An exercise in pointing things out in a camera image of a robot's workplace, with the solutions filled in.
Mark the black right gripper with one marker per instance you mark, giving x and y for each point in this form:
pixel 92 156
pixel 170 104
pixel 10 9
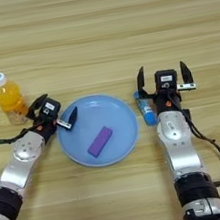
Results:
pixel 166 101

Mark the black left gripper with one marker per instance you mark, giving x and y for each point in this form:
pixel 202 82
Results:
pixel 47 127

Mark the orange juice bottle white cap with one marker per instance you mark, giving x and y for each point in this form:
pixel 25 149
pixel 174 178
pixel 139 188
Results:
pixel 8 98

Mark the purple rectangular block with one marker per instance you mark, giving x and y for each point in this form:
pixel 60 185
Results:
pixel 100 141

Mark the light blue round plate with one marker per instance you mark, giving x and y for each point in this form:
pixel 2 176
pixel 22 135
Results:
pixel 116 117

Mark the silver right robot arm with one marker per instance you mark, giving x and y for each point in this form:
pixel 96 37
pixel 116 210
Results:
pixel 183 150

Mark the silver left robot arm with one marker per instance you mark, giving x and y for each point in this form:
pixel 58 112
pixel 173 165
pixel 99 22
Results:
pixel 17 171

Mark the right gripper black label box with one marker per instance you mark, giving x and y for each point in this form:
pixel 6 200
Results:
pixel 166 79

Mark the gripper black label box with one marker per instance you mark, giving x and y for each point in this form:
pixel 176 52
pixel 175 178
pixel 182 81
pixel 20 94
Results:
pixel 166 79
pixel 49 108

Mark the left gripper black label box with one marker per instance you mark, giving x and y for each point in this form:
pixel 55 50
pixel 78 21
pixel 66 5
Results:
pixel 49 108

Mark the blue glue stick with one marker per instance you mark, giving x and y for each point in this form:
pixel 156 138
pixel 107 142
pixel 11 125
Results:
pixel 148 112

